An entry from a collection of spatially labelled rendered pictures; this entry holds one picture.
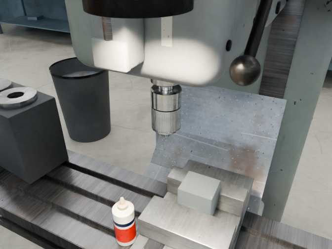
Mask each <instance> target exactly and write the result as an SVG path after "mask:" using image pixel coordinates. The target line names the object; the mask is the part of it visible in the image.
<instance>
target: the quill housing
mask: <svg viewBox="0 0 332 249"><path fill-rule="evenodd" d="M65 5H66V10H67V16H68V22H69V27H70V33H71V39H72V45H73V50H74V53H75V56H76V57H77V58H78V60H79V61H81V62H82V63H83V64H84V65H87V66H89V67H93V68H97V69H102V70H108V71H113V72H118V73H123V74H128V75H133V76H138V77H144V78H149V79H154V80H159V81H164V82H169V83H175V84H181V85H186V86H191V87H199V88H204V87H207V86H210V85H212V84H214V83H215V82H216V81H218V80H219V79H220V78H221V77H222V75H223V74H224V73H225V72H226V71H227V70H228V68H229V67H230V65H231V63H232V62H233V60H234V59H236V58H237V57H239V56H240V54H241V53H242V52H243V51H244V50H245V48H246V45H247V42H248V39H249V35H250V32H251V29H252V26H253V23H254V20H255V11H256V5H257V0H194V9H193V10H192V11H190V12H187V13H184V14H180V15H175V16H168V17H159V18H143V26H144V51H145V59H144V61H143V62H142V63H140V64H138V65H137V66H135V67H133V68H132V69H131V70H130V71H128V72H126V73H124V72H119V71H114V70H109V69H104V68H99V67H95V65H94V59H93V52H92V45H91V39H92V38H93V30H92V22H91V15H90V14H88V13H86V12H84V10H83V3H82V0H65Z"/></svg>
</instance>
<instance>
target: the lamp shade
mask: <svg viewBox="0 0 332 249"><path fill-rule="evenodd" d="M82 3H83V10H84V12H86V13H88V14H91V15H96V16H102V17H110V18H159V17H168V16H175V15H180V14H184V13H187V12H190V11H192V10H193V9H194V0H82Z"/></svg>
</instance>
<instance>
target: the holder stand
mask: <svg viewBox="0 0 332 249"><path fill-rule="evenodd" d="M68 159H69V158H68V153H67V149H66V144H65V140H64V135H63V131H62V126H61V122H60V118H59V113H58V109H57V105H56V100H55V97H53V96H50V95H47V94H45V93H42V92H39V91H37V90H35V89H33V88H30V87H26V86H23V85H20V84H18V83H15V82H12V81H11V80H9V79H4V78H1V79H0V166H1V167H3V168H5V169H6V170H8V171H10V172H11V173H13V174H14V175H16V176H18V177H19V178H21V179H22V180H24V181H26V182H27V183H29V184H32V183H33V182H35V181H36V180H38V179H39V178H41V177H42V176H44V175H45V174H47V173H48V172H50V171H51V170H53V169H54V168H56V167H57V166H59V165H60V164H62V163H63V162H65V161H67V160H68Z"/></svg>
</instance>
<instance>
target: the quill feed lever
mask: <svg viewBox="0 0 332 249"><path fill-rule="evenodd" d="M272 2H273V0H261V1H260V4H259V7H258V10H257V13H256V16H255V20H254V23H253V26H252V29H251V32H250V35H249V39H248V42H247V45H246V48H245V51H244V54H243V55H241V56H239V57H237V58H236V59H234V60H233V62H232V63H231V65H230V68H229V75H230V78H231V80H232V81H233V82H234V83H235V84H237V85H240V86H249V85H251V84H253V83H255V82H256V81H257V80H258V78H259V76H260V73H261V66H260V63H259V62H258V60H257V59H256V58H255V57H256V54H257V51H258V47H259V44H260V41H261V38H262V34H263V31H264V28H265V24H266V21H267V18H268V15H269V11H270V8H271V5H272Z"/></svg>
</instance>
